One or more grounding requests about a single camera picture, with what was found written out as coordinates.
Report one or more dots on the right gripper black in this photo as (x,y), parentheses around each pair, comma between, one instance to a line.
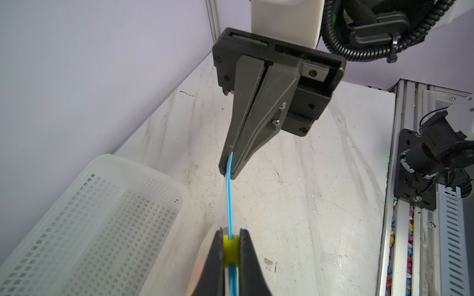
(259,111)

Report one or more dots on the clear zip top bag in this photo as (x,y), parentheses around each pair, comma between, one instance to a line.
(230,237)

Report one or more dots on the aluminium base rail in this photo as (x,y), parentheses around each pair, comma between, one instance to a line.
(427,243)

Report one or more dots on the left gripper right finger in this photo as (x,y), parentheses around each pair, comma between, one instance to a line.
(250,276)

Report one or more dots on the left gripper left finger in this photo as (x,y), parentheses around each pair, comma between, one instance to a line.
(208,276)

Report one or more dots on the white plastic perforated basket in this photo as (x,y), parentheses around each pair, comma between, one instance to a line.
(107,235)

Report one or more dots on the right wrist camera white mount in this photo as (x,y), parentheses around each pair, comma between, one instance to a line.
(297,21)

